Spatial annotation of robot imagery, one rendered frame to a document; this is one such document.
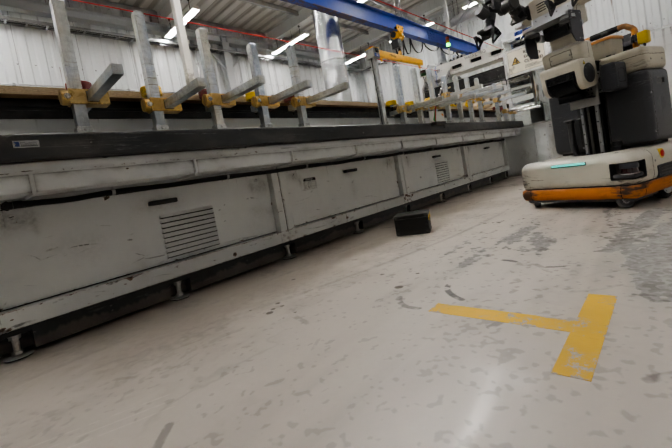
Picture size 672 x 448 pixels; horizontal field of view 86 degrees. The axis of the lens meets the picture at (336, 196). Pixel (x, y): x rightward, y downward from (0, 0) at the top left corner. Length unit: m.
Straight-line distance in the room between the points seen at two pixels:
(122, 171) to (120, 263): 0.41
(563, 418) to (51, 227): 1.59
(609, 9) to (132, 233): 11.37
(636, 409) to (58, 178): 1.51
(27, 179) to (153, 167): 0.37
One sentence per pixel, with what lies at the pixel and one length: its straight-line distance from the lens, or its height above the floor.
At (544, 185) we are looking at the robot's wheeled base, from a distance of 2.48.
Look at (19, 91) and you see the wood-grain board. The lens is 1.65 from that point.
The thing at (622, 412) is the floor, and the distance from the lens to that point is 0.75.
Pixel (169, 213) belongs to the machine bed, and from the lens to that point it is 1.77.
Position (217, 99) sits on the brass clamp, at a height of 0.83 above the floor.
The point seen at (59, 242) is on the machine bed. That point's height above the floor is 0.35.
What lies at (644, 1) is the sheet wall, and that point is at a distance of 11.79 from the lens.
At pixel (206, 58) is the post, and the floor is 1.00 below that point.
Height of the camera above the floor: 0.41
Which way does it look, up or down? 3 degrees down
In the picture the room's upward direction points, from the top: 10 degrees counter-clockwise
